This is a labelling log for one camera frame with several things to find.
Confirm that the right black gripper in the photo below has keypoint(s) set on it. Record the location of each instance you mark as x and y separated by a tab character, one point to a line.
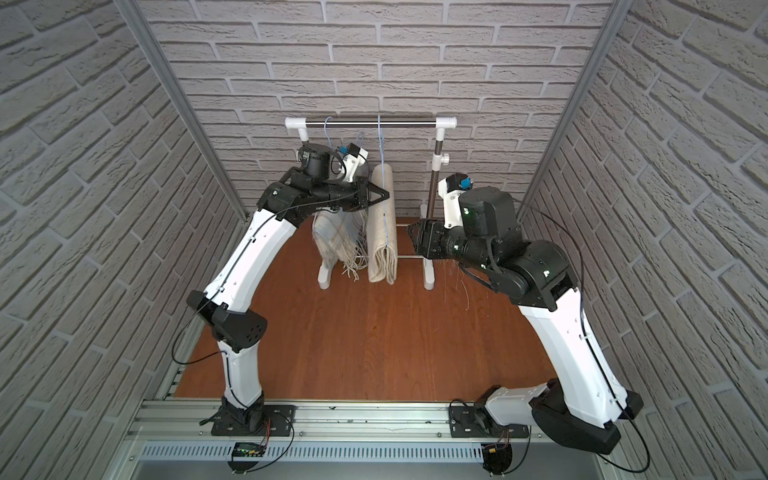
429	238

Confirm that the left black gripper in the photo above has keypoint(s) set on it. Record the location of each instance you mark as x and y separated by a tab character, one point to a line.
365	193

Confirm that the beige wool mat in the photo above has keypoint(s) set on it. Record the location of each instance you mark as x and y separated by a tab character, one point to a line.
381	231

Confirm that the blue plaid fringed scarf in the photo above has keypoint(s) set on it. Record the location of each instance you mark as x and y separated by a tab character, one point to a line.
340	238

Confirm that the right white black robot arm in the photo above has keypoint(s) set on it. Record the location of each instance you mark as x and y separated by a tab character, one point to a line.
581	406

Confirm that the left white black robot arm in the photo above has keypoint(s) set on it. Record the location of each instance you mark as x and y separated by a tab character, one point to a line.
224	305

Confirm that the right controller board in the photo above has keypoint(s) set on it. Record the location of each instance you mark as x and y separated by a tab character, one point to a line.
496	458

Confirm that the controller board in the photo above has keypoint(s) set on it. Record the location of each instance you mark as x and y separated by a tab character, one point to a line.
246	456
496	458

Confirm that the left controller board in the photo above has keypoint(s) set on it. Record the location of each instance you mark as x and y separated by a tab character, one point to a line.
246	456

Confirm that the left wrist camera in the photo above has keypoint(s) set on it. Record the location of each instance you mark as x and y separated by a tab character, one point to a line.
354	160

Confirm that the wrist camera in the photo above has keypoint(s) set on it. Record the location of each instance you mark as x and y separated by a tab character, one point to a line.
354	160
449	190

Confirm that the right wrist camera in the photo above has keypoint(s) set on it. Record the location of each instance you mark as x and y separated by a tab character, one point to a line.
449	190

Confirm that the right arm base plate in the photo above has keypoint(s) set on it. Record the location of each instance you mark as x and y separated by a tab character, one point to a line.
465	420

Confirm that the aluminium front rail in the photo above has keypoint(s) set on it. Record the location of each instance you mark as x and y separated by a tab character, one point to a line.
322	431

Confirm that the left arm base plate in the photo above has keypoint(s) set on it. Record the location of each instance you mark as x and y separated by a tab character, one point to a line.
234	422

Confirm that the aluminium corner frame post left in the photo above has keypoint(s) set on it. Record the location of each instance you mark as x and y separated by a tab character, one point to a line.
140	28

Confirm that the aluminium corner frame post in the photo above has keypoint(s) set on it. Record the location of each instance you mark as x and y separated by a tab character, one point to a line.
140	28
607	34

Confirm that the aluminium corner frame post right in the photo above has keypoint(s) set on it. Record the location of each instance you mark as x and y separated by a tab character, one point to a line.
607	34

